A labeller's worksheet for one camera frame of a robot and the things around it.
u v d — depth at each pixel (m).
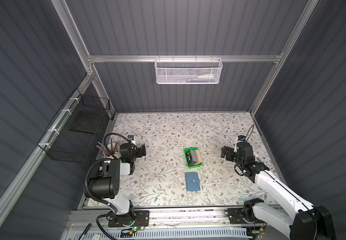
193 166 0.91
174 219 0.75
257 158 0.92
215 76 0.91
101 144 0.85
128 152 0.74
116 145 0.88
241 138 0.75
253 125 1.12
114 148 0.89
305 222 0.41
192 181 0.84
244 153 0.63
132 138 0.84
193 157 0.91
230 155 0.77
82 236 0.69
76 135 0.74
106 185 0.46
